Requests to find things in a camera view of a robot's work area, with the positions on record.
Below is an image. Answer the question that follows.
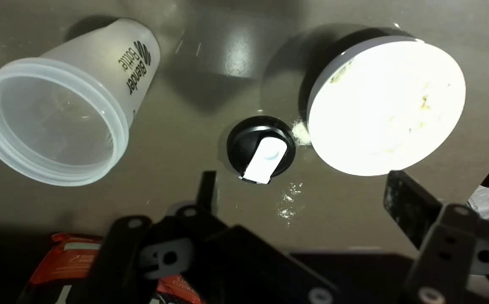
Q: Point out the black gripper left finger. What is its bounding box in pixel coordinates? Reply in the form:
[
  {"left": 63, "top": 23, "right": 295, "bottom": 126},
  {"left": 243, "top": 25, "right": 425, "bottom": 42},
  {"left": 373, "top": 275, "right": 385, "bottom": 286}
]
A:
[{"left": 77, "top": 170, "right": 341, "bottom": 304}]

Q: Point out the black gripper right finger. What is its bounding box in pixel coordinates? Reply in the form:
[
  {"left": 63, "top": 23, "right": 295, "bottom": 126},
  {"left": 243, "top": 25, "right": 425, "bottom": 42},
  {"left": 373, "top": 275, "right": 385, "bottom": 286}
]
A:
[{"left": 383, "top": 170, "right": 489, "bottom": 304}]

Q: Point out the black lid with white flap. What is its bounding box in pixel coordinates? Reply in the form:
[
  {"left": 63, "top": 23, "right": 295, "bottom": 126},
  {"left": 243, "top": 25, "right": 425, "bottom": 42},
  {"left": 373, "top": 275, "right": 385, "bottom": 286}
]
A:
[{"left": 227, "top": 114, "right": 297, "bottom": 185}]

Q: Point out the translucent white shaker bottle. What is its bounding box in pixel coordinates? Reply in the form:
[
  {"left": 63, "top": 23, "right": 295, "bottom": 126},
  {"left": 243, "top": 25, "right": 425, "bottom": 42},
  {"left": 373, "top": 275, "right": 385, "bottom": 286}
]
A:
[{"left": 0, "top": 18, "right": 161, "bottom": 187}]

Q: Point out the orange and black object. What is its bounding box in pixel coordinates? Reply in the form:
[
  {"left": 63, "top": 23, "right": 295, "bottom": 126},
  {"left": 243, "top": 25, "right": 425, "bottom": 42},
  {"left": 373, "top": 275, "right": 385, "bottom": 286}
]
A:
[{"left": 18, "top": 232, "right": 207, "bottom": 304}]

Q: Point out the large tub of white powder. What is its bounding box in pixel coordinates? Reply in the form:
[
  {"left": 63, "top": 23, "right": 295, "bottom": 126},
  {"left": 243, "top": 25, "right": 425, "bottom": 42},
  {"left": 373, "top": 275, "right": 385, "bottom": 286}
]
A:
[{"left": 307, "top": 28, "right": 468, "bottom": 177}]

